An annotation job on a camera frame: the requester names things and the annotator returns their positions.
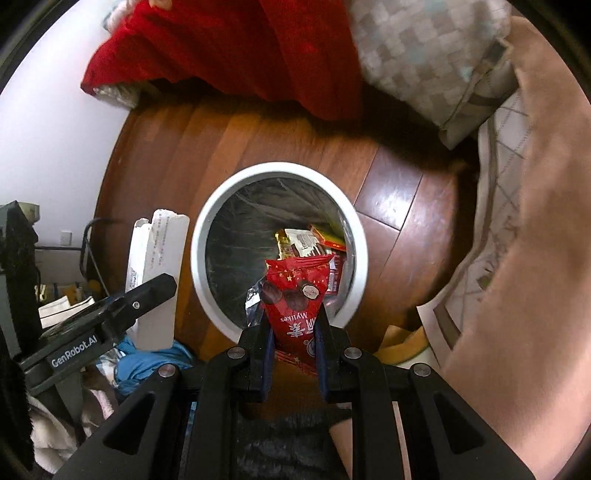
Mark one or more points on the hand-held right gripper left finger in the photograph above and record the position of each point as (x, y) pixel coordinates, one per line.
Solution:
(251, 355)

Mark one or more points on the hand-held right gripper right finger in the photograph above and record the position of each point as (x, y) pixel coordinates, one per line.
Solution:
(334, 355)

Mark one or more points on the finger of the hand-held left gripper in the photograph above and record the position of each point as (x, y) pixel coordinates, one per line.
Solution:
(147, 293)

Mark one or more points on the white rectangular box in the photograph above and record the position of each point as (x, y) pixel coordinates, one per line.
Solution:
(154, 258)

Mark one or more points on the small red snack wrapper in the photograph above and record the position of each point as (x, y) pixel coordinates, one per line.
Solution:
(295, 295)

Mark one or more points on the white round trash bin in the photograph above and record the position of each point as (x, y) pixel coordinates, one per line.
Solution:
(240, 230)

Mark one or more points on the blue cloth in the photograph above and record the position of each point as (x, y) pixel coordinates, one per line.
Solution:
(147, 362)

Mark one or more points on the brown white snack wrapper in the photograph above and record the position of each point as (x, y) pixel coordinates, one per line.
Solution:
(298, 244)

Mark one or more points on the white towel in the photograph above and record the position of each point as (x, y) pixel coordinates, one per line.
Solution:
(51, 438)

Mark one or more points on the cream grid patterned cloth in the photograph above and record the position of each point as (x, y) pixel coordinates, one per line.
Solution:
(498, 184)

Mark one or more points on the pink suede cloth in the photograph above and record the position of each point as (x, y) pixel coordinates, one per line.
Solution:
(545, 230)

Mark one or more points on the red blanket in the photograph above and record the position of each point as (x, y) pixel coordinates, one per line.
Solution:
(231, 50)

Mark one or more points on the pink white garment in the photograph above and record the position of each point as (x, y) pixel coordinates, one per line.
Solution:
(124, 9)

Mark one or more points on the grey checkered quilt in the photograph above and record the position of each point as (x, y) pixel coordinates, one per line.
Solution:
(425, 50)

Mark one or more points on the white wall socket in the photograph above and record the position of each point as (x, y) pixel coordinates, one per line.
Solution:
(66, 237)

